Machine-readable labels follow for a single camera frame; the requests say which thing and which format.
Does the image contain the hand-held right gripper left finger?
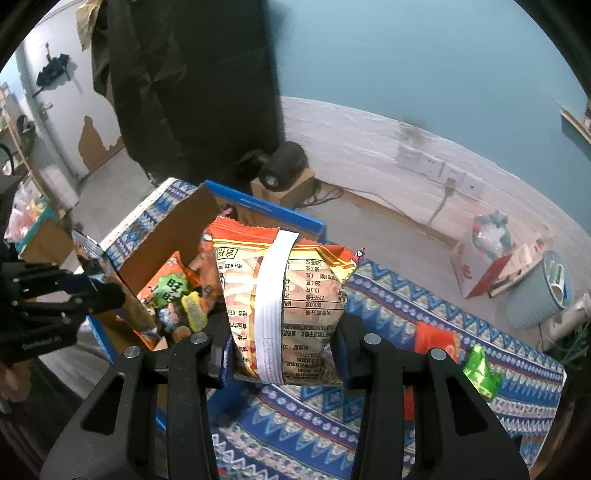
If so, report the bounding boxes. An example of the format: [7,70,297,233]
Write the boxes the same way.
[41,311,236,480]

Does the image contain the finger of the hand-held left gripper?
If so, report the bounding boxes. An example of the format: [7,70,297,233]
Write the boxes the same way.
[0,261,100,296]
[9,282,126,324]

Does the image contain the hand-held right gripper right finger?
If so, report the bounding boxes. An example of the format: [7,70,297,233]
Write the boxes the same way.
[330,314,529,480]

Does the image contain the orange packet with green label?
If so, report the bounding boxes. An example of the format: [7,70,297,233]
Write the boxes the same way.
[139,251,204,319]

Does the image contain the orange fries snack packet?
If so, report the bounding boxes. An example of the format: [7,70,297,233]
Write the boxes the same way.
[205,217,365,386]

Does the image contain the blue cardboard box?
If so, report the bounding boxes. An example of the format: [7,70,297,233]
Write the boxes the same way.
[88,180,326,430]

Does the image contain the person's left hand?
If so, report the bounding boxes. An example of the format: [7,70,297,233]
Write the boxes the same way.
[0,362,31,404]

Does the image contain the brown cardboard carton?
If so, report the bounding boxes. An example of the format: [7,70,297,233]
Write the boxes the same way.
[18,208,75,273]

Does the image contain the patterned blue blanket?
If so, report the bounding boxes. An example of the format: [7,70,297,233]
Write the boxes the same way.
[99,178,566,480]

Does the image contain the pink plastic bag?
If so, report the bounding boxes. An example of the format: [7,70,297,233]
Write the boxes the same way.
[7,194,42,241]

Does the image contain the red orange snack packet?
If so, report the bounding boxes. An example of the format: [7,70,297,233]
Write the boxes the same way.
[402,320,462,423]

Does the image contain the stack of white boxes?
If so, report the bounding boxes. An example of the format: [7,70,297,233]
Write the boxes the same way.
[39,164,79,208]

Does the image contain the green foil snack packet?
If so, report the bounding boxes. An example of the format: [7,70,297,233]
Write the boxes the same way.
[462,344,504,402]

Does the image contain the red and white carton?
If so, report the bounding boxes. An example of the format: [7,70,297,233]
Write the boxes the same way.
[450,240,513,301]

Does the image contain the small cardboard box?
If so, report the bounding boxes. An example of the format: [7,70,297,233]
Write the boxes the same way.
[252,168,317,208]

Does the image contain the crumpled plastic bags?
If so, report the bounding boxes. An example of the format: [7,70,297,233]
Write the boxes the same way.
[471,210,511,259]

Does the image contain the light blue waste bin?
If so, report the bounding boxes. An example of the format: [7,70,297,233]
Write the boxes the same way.
[505,249,575,330]

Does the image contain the black cylindrical device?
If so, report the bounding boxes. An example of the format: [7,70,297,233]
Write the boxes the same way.
[238,141,309,192]

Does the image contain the brown paper bag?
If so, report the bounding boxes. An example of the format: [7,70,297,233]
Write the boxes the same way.
[489,226,555,298]

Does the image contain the dark hanging cloth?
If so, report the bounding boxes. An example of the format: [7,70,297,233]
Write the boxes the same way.
[90,0,284,185]

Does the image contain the white plastic appliance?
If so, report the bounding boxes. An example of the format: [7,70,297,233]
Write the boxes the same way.
[540,295,591,352]

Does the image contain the tan cloth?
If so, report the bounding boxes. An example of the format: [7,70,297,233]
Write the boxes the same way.
[76,0,109,51]

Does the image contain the wooden window ledge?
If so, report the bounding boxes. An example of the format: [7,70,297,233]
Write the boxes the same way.
[560,104,591,144]

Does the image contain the black cables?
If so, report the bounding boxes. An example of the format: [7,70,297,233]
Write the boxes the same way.
[305,182,345,208]

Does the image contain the wooden shelf frame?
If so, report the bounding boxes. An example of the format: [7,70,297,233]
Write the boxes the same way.
[0,80,38,176]

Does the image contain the grey plug cable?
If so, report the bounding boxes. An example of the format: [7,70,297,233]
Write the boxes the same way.
[427,178,458,227]

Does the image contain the black wall bracket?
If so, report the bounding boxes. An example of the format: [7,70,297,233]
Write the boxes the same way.
[34,44,75,97]

